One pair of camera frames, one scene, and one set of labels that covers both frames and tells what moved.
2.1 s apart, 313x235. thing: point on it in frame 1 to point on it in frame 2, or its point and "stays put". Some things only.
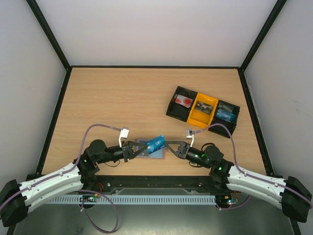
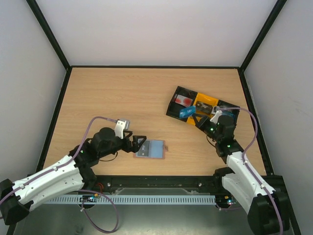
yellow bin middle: [199, 118] stays put
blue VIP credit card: [156, 144] to [187, 111]
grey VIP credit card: [145, 153] stays put
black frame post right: [278, 8] stays put
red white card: [184, 101] stays put
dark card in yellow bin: [203, 107] stays put
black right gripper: [182, 150] to [204, 122]
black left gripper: [125, 147] to [135, 147]
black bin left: [179, 111] stays put
